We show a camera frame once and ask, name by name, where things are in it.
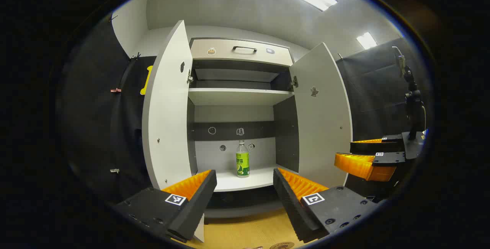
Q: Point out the white and grey cabinet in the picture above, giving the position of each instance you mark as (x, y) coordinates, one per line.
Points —
(237, 96)

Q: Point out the metal door hinge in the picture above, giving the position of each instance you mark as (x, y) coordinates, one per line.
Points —
(190, 77)
(294, 82)

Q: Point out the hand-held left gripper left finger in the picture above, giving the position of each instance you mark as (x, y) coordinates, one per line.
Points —
(191, 210)

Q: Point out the clear bottle with green label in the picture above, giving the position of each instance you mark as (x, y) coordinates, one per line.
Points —
(242, 163)

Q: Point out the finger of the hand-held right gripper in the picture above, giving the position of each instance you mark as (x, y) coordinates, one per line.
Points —
(367, 147)
(356, 165)

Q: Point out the beige cabinet drawer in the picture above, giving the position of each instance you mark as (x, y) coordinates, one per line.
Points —
(229, 56)

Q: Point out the small ceiling light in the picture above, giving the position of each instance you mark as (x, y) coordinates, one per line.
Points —
(366, 40)

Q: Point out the round brown coaster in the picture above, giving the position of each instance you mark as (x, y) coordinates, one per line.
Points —
(282, 245)

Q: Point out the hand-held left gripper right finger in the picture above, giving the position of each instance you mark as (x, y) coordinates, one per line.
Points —
(291, 203)

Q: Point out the black backdrop cloth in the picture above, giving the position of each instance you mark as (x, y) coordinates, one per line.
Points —
(95, 126)
(375, 88)

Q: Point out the white cabinet door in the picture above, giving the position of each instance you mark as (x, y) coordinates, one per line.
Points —
(323, 126)
(168, 107)

